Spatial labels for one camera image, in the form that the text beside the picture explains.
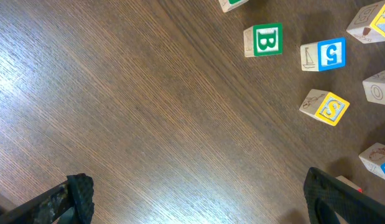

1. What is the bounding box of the green Z block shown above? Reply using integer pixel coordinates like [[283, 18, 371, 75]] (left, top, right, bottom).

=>
[[363, 70, 385, 105]]

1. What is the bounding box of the red U block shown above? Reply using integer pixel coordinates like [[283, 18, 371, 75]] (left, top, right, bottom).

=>
[[336, 175, 363, 193]]

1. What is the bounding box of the green B block right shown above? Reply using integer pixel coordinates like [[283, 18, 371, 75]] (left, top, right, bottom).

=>
[[243, 23, 283, 57]]

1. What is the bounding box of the yellow block upper left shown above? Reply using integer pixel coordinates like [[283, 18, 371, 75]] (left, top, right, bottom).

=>
[[346, 1, 385, 44]]

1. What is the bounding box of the green b block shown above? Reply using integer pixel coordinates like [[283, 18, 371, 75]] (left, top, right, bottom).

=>
[[243, 23, 283, 57], [219, 0, 249, 12]]

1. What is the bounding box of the blue T block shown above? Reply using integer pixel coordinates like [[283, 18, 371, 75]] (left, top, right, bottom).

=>
[[359, 142, 385, 180]]

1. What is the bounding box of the green B block left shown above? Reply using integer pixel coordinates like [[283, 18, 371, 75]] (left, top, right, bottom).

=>
[[219, 0, 249, 12]]

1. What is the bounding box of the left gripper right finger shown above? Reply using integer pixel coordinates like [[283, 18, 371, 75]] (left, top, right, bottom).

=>
[[304, 167, 385, 224]]

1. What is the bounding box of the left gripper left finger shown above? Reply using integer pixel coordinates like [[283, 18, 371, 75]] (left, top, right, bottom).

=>
[[0, 173, 95, 224]]

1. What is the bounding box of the yellow S block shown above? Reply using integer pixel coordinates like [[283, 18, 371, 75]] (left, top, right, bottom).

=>
[[299, 89, 350, 126]]

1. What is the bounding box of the blue 5 block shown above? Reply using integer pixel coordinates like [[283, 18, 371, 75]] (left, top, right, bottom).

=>
[[300, 37, 346, 72]]

